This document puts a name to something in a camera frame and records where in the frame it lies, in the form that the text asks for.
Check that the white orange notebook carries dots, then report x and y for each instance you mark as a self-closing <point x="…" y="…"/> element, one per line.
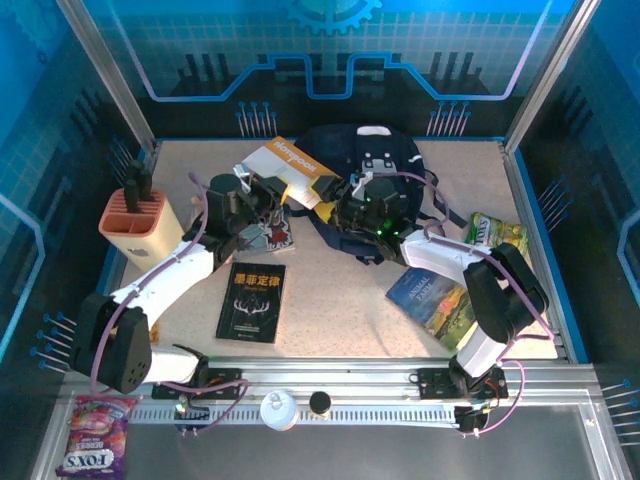
<point x="295" y="162"/>

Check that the illustrated warrior cover book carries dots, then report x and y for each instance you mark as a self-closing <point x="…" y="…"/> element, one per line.
<point x="277" y="235"/>

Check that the navy blue backpack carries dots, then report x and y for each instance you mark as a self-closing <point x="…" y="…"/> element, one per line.
<point x="400" y="150"/>

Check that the black antler cover book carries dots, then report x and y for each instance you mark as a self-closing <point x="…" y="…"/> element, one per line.
<point x="252" y="305"/>

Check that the Animal Farm book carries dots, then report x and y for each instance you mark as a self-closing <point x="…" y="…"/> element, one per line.
<point x="430" y="305"/>

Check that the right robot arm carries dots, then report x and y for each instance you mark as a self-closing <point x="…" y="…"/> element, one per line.
<point x="440" y="255"/>

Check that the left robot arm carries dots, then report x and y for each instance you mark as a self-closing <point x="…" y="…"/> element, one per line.
<point x="165" y="280"/>

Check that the green yellow Fox's candy bag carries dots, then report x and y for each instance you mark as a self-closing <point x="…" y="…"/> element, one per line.
<point x="500" y="232"/>

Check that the purple Fox's candy bag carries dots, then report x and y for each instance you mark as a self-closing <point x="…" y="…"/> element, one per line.
<point x="95" y="440"/>

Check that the wooden rolling pins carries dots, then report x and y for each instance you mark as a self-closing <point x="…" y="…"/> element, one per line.
<point x="197" y="201"/>

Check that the beige knife block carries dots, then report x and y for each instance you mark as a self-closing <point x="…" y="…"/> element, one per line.
<point x="150" y="245"/>

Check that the black round cap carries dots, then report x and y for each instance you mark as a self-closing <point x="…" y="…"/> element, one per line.
<point x="320" y="402"/>

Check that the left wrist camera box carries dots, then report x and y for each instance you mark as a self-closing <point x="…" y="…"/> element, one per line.
<point x="243" y="175"/>

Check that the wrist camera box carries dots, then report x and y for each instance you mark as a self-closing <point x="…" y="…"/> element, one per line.
<point x="361" y="182"/>
<point x="243" y="175"/>

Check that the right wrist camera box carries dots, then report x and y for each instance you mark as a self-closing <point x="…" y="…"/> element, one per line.
<point x="361" y="182"/>

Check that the aluminium table side rail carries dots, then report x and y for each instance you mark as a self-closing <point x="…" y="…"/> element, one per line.
<point x="512" y="175"/>

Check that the aluminium mounting rail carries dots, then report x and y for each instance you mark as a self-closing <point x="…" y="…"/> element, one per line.
<point x="325" y="375"/>

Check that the aluminium frame post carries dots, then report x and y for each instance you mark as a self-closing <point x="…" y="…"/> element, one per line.
<point x="545" y="75"/>
<point x="110" y="75"/>

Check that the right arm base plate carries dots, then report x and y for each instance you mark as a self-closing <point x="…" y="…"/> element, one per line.
<point x="435" y="382"/>

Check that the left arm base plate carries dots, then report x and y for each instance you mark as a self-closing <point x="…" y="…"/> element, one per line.
<point x="165" y="390"/>

